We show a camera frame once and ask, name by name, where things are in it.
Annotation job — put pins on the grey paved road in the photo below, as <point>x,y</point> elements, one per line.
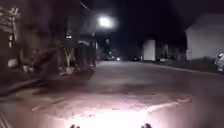
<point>126,86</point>

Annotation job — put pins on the small white building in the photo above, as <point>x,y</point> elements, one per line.
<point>149,50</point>

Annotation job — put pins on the street lamp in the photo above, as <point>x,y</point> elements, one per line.
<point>105,22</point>

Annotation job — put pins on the robot's own part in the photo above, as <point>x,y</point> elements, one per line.
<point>146,126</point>
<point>74,126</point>

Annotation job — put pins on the dark building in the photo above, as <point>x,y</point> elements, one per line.
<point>40,40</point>

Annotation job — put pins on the dark verge strip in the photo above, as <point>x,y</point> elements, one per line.
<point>190,64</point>

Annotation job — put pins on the large white building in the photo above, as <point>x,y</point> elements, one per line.
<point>205,40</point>

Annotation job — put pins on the vehicle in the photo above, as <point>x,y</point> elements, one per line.
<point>220,62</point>

